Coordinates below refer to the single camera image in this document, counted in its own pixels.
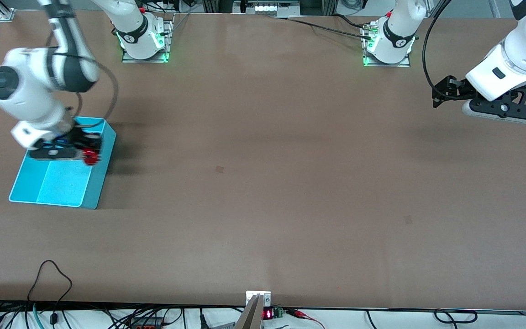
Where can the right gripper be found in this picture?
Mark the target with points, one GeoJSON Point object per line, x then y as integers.
{"type": "Point", "coordinates": [81, 138]}

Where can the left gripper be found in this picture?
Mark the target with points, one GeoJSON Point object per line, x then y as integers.
{"type": "Point", "coordinates": [457, 89]}

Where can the red beetle toy car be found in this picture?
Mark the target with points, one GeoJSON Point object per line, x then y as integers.
{"type": "Point", "coordinates": [91, 156]}

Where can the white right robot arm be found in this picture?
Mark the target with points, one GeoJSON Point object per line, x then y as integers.
{"type": "Point", "coordinates": [30, 96]}

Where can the blue plastic box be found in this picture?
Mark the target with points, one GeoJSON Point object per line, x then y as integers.
{"type": "Point", "coordinates": [62, 185]}

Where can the brown tape patch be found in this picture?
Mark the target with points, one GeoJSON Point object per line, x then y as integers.
{"type": "Point", "coordinates": [219, 169]}

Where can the black power strip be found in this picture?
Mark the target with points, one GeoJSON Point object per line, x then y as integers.
{"type": "Point", "coordinates": [146, 323]}

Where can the metal device with lights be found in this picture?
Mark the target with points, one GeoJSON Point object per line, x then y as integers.
{"type": "Point", "coordinates": [267, 7]}

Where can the red digit display module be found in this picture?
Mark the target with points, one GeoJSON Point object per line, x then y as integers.
{"type": "Point", "coordinates": [268, 314]}

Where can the green terminal block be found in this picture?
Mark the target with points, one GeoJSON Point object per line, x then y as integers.
{"type": "Point", "coordinates": [278, 312]}

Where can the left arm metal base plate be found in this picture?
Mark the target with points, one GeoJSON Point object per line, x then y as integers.
{"type": "Point", "coordinates": [402, 64]}

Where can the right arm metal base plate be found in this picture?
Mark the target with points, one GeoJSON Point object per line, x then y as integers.
{"type": "Point", "coordinates": [128, 58]}

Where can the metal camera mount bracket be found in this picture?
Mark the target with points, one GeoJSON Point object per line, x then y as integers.
{"type": "Point", "coordinates": [256, 310]}

